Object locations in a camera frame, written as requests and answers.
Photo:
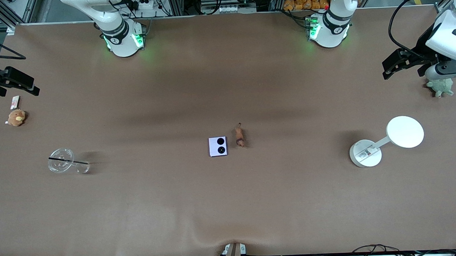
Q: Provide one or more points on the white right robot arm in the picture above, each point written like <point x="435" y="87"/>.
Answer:
<point x="115" y="31"/>

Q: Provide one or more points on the black drinking straw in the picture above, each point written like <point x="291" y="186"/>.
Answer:
<point x="68" y="160"/>

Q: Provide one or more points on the white power strip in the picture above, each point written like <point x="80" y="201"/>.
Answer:
<point x="144" y="3"/>

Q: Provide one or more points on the small white card box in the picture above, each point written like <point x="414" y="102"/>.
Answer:
<point x="15" y="101"/>

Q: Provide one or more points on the brown lion statue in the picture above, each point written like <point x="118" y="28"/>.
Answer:
<point x="239" y="136"/>

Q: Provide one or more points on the white round desk lamp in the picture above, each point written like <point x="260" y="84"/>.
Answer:
<point x="404" y="131"/>

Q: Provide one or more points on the brown plush toy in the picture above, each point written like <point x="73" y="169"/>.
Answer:
<point x="16" y="118"/>

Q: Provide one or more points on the green plush turtle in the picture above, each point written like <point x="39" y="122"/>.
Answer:
<point x="440" y="87"/>

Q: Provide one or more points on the black electronics box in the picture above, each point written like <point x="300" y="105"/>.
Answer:
<point x="227" y="0"/>

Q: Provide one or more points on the clear plastic cup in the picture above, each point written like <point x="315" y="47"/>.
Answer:
<point x="61" y="160"/>

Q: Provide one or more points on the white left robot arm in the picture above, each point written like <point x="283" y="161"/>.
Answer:
<point x="332" y="26"/>

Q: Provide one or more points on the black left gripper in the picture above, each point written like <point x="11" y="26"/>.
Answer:
<point x="417" y="54"/>

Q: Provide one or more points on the lilac flip phone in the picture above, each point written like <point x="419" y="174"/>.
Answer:
<point x="217" y="146"/>

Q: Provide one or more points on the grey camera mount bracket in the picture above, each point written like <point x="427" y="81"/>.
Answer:
<point x="233" y="253"/>

